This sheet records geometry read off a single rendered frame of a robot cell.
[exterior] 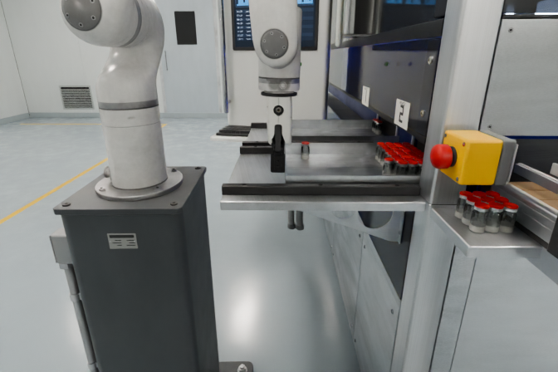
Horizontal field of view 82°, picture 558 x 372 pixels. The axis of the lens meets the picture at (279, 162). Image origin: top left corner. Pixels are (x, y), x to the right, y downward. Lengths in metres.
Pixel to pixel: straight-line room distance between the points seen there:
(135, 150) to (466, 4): 0.65
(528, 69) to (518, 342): 0.60
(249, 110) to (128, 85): 0.98
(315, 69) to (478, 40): 1.00
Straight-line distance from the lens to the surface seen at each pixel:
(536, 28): 0.68
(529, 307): 0.92
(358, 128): 1.27
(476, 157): 0.56
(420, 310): 0.81
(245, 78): 1.60
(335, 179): 0.67
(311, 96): 1.54
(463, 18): 0.62
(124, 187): 0.77
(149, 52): 0.78
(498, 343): 0.95
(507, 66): 0.66
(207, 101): 6.32
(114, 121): 0.73
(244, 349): 1.53
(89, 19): 0.67
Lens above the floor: 1.15
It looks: 19 degrees down
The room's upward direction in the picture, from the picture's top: straight up
